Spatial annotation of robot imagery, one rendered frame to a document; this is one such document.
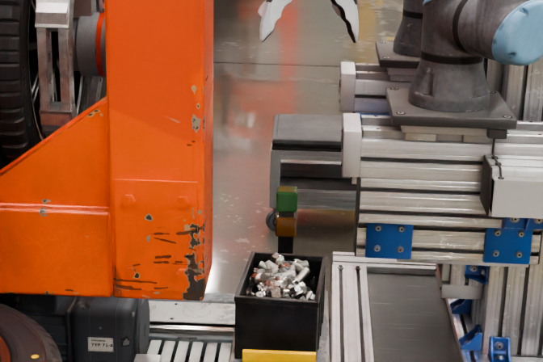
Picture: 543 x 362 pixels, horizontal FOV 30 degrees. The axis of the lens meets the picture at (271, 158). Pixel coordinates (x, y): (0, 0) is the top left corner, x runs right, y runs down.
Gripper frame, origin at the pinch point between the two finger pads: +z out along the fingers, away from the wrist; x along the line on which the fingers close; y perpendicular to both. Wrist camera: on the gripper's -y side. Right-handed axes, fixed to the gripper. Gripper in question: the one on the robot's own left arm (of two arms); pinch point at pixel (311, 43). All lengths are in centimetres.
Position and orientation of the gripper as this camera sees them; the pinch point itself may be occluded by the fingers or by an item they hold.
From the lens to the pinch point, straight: 148.9
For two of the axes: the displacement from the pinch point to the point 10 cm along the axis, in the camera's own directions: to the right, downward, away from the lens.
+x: -9.3, 0.3, -3.7
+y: -3.7, -1.3, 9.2
